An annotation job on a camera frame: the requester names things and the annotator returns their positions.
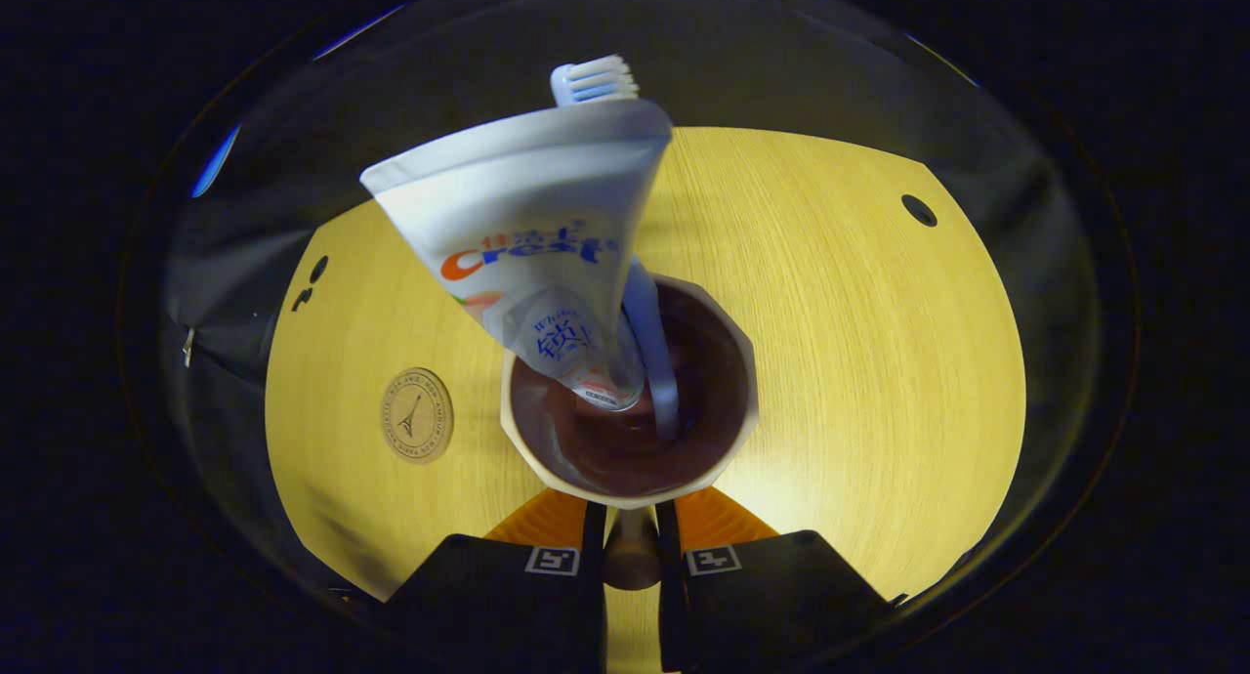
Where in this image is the light blue toothbrush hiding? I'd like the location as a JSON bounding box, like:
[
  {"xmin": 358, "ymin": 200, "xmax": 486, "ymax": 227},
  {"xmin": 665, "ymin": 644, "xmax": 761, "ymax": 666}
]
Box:
[{"xmin": 550, "ymin": 54, "xmax": 683, "ymax": 442}]

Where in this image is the white toothpaste tube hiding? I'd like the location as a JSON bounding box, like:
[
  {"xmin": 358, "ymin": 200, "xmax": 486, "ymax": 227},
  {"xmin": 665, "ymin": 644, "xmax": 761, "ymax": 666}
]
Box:
[{"xmin": 359, "ymin": 98, "xmax": 676, "ymax": 414}]

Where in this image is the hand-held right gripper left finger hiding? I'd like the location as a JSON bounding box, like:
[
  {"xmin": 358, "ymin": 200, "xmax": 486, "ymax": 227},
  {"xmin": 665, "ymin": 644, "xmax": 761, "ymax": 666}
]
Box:
[{"xmin": 385, "ymin": 488, "xmax": 609, "ymax": 674}]

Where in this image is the beige cup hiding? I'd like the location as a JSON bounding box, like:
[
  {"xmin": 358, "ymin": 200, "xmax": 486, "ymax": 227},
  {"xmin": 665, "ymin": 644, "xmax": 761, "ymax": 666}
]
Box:
[{"xmin": 500, "ymin": 274, "xmax": 761, "ymax": 593}]

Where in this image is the wooden desktop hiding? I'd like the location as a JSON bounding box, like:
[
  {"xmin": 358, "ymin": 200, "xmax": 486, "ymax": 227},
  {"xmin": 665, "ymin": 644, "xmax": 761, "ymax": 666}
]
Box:
[{"xmin": 264, "ymin": 125, "xmax": 1028, "ymax": 674}]

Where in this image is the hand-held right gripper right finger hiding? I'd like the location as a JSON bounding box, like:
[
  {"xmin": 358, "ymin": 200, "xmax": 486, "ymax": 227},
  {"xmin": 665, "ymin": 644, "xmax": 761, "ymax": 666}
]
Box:
[{"xmin": 655, "ymin": 485, "xmax": 896, "ymax": 674}]

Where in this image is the round brown coaster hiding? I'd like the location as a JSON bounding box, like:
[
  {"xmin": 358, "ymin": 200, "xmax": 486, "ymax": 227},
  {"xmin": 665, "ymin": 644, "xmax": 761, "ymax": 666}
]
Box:
[{"xmin": 380, "ymin": 366, "xmax": 455, "ymax": 466}]

